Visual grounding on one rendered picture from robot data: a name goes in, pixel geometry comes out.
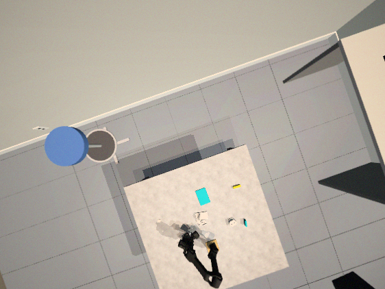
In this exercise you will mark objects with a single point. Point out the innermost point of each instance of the cyan flat rectangular plate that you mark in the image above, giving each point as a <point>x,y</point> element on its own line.
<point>202,196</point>

